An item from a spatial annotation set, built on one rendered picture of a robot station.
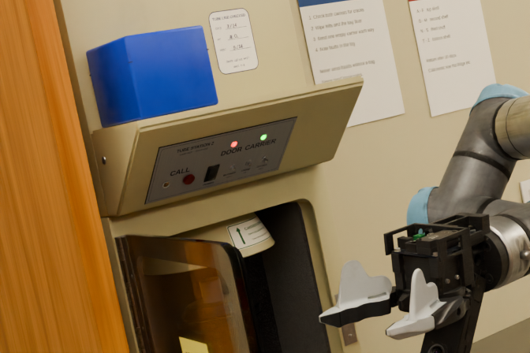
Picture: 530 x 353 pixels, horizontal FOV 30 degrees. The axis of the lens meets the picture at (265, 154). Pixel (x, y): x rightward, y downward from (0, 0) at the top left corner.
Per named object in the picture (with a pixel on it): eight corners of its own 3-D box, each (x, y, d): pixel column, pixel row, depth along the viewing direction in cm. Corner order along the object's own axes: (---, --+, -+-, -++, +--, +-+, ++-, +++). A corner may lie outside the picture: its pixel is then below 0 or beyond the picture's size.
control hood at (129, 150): (106, 217, 112) (87, 131, 112) (323, 161, 131) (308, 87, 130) (154, 215, 103) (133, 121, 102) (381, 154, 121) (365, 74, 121)
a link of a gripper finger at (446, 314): (401, 310, 94) (429, 284, 102) (402, 328, 95) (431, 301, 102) (448, 313, 92) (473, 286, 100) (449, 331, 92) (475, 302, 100)
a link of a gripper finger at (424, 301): (380, 283, 90) (413, 256, 98) (386, 346, 90) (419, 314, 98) (412, 284, 88) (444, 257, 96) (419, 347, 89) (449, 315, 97)
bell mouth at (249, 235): (121, 272, 134) (113, 232, 133) (229, 240, 144) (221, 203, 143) (187, 276, 119) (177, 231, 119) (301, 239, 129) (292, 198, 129)
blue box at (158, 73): (101, 128, 112) (83, 50, 112) (176, 113, 118) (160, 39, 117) (142, 120, 104) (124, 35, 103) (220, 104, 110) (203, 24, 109)
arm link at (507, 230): (476, 277, 113) (539, 286, 107) (453, 287, 110) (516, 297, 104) (471, 213, 112) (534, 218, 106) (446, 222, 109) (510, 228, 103)
